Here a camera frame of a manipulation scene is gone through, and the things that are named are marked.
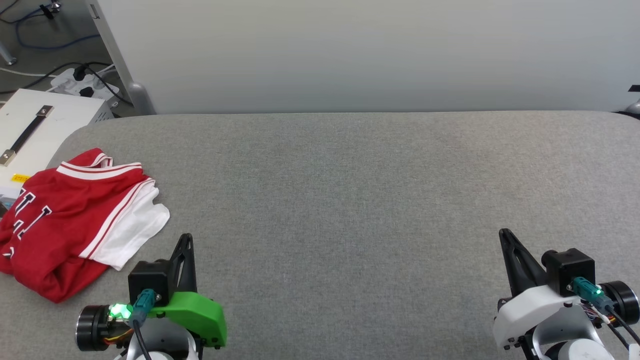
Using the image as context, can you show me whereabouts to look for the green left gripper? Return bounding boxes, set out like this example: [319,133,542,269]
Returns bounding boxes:
[76,233,227,352]

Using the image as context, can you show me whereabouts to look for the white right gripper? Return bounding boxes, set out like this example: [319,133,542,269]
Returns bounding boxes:
[492,228,640,350]

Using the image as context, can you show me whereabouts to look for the red basketball jersey white sleeves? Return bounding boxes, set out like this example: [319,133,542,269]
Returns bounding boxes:
[0,148,171,304]

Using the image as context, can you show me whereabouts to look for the grey metal panel leg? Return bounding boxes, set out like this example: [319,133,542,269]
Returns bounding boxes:
[84,0,157,116]

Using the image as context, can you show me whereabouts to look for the white equipment box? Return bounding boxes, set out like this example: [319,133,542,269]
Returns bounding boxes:
[0,88,115,217]

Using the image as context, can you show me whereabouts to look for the white power strip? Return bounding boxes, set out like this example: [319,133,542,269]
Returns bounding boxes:
[49,66,121,109]

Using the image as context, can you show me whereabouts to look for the grey metal stand leg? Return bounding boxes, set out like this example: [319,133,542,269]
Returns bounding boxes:
[0,39,19,66]

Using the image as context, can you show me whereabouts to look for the small black clamp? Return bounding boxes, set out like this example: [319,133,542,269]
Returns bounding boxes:
[39,0,64,21]

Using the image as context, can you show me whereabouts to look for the black right cable teal plug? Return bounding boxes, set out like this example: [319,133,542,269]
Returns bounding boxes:
[569,276,640,351]

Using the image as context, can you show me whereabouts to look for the black strap handle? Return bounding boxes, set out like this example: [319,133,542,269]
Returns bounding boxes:
[0,105,55,167]

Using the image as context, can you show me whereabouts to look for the black floor cable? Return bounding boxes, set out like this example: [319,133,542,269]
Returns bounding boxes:
[0,61,134,107]

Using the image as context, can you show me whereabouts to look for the white floor cable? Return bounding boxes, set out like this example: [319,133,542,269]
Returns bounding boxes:
[0,66,53,79]

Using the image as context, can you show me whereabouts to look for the blue floor cable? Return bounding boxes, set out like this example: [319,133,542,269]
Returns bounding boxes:
[14,7,102,51]

